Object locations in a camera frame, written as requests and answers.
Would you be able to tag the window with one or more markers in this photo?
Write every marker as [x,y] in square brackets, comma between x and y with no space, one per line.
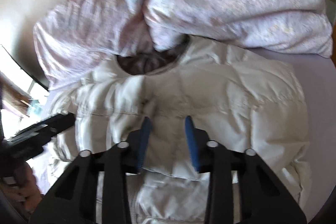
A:
[18,87]

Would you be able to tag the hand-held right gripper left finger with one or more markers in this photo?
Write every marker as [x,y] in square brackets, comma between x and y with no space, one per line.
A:
[146,134]

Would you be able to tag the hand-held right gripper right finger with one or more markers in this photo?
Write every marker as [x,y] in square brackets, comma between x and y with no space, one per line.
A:
[189,134]

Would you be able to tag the lavender bed sheet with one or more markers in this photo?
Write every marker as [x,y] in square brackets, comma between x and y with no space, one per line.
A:
[312,98]

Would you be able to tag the white quilted pillow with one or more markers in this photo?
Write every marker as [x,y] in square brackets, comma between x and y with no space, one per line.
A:
[199,87]

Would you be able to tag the person's left hand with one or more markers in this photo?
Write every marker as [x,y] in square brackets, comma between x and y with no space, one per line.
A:
[25,187]

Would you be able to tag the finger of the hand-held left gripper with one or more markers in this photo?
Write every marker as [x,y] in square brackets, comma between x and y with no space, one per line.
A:
[56,123]

